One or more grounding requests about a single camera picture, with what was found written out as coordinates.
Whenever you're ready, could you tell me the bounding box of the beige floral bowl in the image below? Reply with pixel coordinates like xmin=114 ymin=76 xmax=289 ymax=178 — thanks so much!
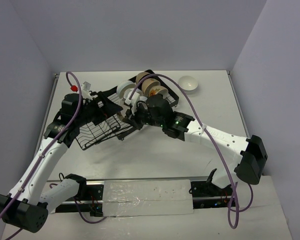
xmin=135 ymin=71 xmax=150 ymax=85
xmin=148 ymin=85 xmax=169 ymax=99
xmin=141 ymin=78 xmax=161 ymax=97

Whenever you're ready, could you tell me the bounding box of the black wire dish rack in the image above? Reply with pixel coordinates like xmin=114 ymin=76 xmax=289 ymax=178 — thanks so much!
xmin=74 ymin=69 xmax=181 ymax=152

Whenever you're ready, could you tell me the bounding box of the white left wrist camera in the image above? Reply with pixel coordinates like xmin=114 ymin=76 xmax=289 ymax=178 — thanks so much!
xmin=70 ymin=81 xmax=93 ymax=101

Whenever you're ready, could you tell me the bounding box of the white ribbed bowl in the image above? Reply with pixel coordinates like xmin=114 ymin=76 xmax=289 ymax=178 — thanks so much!
xmin=123 ymin=88 xmax=144 ymax=100
xmin=116 ymin=80 xmax=136 ymax=99

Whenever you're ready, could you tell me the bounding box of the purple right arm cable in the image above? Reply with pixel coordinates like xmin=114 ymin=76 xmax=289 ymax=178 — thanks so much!
xmin=129 ymin=73 xmax=253 ymax=230

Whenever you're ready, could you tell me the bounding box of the cream floral bowl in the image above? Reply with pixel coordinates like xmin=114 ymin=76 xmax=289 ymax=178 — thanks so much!
xmin=117 ymin=111 xmax=127 ymax=123

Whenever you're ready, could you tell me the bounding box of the white taped cover sheet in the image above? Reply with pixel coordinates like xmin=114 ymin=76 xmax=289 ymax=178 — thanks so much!
xmin=102 ymin=179 xmax=194 ymax=217

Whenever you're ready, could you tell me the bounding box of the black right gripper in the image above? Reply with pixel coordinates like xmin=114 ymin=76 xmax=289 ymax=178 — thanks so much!
xmin=122 ymin=101 xmax=164 ymax=131

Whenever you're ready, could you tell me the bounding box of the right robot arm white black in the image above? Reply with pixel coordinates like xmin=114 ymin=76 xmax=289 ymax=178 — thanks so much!
xmin=124 ymin=94 xmax=268 ymax=196

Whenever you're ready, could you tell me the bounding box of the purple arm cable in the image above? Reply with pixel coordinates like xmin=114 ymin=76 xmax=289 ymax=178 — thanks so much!
xmin=129 ymin=73 xmax=253 ymax=230
xmin=0 ymin=71 xmax=82 ymax=238

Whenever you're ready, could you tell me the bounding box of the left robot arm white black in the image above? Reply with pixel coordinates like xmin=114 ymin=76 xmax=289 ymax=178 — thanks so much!
xmin=0 ymin=92 xmax=123 ymax=233

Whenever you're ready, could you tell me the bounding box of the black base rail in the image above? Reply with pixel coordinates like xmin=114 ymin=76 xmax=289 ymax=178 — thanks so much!
xmin=55 ymin=179 xmax=233 ymax=217

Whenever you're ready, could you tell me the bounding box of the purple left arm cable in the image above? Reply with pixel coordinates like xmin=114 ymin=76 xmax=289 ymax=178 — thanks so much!
xmin=0 ymin=71 xmax=82 ymax=238

